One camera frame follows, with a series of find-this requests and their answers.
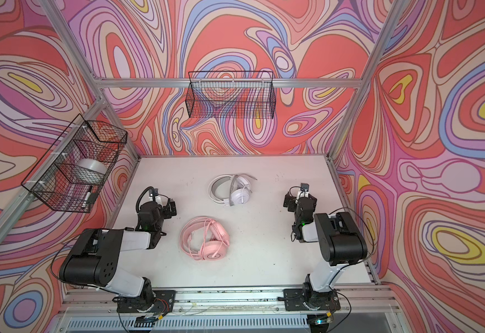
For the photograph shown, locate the white headphones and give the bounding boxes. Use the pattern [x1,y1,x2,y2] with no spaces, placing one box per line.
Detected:
[208,173,257,207]

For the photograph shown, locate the pink headphones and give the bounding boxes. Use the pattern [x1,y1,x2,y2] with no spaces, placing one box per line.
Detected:
[179,216,231,261]

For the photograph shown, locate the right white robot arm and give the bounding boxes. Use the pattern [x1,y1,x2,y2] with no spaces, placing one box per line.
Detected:
[278,191,368,312]

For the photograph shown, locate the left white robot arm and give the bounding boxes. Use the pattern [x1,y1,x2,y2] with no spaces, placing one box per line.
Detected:
[58,187,177,317]

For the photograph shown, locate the marker pen in basket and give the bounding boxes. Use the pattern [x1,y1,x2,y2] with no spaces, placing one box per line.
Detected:
[82,186,93,209]

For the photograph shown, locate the grey tape roll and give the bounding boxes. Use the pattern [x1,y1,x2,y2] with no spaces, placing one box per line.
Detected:
[73,158,107,185]

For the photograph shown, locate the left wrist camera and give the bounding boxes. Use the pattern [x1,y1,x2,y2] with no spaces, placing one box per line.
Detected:
[148,187,163,205]

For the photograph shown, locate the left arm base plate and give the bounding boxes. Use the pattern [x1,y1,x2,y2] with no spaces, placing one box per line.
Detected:
[112,289,176,315]

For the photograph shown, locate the black wire basket left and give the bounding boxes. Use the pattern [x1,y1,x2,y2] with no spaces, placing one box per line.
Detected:
[21,115,128,213]

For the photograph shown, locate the black wire basket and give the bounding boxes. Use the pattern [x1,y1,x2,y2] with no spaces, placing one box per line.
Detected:
[185,70,276,119]
[21,115,128,213]

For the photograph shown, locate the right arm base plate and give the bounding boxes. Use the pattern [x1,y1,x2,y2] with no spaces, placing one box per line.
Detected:
[277,289,341,313]

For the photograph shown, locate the black wire basket back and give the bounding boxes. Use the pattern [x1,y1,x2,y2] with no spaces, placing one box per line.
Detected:
[185,70,276,119]

